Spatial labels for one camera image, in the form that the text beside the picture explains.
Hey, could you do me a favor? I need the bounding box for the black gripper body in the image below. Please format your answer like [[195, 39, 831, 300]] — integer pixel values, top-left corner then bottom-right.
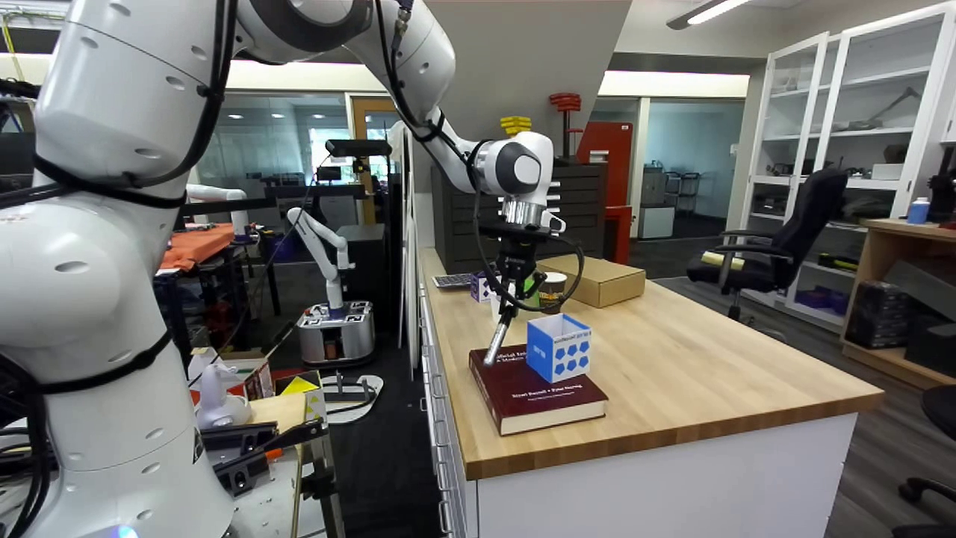
[[495, 239, 550, 288]]

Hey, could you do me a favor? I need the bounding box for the blue and white box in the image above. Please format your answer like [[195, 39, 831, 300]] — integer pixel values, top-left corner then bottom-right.
[[523, 312, 594, 385]]

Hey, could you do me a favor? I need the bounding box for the brown cardboard box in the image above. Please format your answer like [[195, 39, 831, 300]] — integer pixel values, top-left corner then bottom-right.
[[534, 254, 647, 312]]

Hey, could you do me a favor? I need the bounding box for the maroon hardcover book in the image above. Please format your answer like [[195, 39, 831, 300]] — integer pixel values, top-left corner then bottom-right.
[[467, 345, 613, 441]]

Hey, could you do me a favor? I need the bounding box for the brown paper cup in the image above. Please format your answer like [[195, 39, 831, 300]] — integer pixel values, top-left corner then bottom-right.
[[534, 269, 573, 314]]

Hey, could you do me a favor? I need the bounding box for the black drawer cabinet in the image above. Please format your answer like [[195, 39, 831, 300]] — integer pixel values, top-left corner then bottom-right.
[[431, 158, 610, 279]]

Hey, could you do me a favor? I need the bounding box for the red cabinet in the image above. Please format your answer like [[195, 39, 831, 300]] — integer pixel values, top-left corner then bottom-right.
[[576, 119, 635, 264]]

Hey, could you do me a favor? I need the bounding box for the red sign on pole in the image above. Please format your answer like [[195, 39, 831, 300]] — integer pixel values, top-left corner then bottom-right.
[[547, 94, 585, 163]]

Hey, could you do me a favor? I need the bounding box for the black equipment stand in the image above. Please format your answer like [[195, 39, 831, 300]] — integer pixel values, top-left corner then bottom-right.
[[313, 136, 396, 233]]

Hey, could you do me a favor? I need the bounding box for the white table drawer cabinet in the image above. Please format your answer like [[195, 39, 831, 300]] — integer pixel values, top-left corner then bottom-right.
[[411, 248, 861, 538]]

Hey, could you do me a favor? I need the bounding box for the black mesh office chair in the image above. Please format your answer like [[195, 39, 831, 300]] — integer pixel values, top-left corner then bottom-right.
[[685, 166, 854, 324]]

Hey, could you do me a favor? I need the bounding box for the perforated side table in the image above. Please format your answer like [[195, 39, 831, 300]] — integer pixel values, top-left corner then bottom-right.
[[192, 391, 346, 538]]

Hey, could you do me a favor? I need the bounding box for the orange cloth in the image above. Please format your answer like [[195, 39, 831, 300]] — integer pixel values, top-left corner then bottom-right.
[[157, 221, 240, 279]]

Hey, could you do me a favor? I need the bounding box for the ceiling light strip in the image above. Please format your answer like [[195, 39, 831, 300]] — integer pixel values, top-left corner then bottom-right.
[[667, 0, 753, 33]]

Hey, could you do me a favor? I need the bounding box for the black storage case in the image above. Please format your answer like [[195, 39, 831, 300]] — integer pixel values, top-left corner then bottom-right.
[[903, 321, 956, 379], [843, 279, 918, 354]]

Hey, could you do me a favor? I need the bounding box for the white glass door cabinet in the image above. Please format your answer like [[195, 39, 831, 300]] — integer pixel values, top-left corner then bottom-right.
[[742, 0, 956, 332]]

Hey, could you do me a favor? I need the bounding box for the wooden workbench with shelves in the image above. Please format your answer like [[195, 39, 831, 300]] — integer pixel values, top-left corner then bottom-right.
[[837, 217, 956, 396]]

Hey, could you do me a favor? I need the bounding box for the black rolling chair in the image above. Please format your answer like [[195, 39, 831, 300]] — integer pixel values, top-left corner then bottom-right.
[[889, 385, 956, 538]]

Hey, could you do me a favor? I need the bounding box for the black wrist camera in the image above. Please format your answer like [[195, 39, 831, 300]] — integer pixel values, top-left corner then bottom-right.
[[477, 221, 559, 248]]

